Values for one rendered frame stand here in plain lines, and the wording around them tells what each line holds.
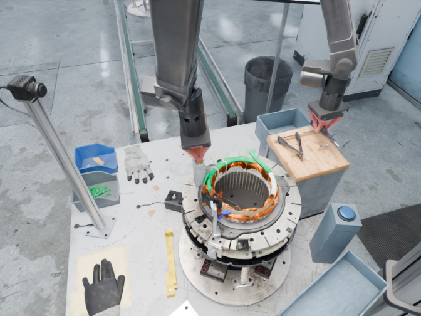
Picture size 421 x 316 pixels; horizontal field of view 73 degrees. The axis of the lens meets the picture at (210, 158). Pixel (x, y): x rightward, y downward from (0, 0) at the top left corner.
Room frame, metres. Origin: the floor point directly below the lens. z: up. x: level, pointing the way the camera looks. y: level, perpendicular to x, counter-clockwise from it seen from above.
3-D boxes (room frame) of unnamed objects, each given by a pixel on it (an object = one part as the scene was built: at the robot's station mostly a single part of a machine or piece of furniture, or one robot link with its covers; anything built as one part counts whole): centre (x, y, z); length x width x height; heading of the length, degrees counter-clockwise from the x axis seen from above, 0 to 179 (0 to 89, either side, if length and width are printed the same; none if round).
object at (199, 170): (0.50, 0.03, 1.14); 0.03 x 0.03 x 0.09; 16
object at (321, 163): (0.66, -0.32, 1.05); 0.20 x 0.19 x 0.02; 18
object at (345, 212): (0.44, -0.38, 1.04); 0.04 x 0.04 x 0.01
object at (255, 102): (2.07, -0.46, 0.28); 0.38 x 0.37 x 0.56; 106
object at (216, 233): (0.34, -0.01, 1.15); 0.03 x 0.02 x 0.12; 8
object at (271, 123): (0.81, -0.27, 0.92); 0.17 x 0.11 x 0.28; 108
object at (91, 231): (0.54, 0.41, 0.78); 0.09 x 0.09 x 0.01; 81
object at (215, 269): (0.36, -0.02, 0.83); 0.05 x 0.04 x 0.02; 70
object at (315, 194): (0.66, -0.32, 0.91); 0.19 x 0.19 x 0.26; 18
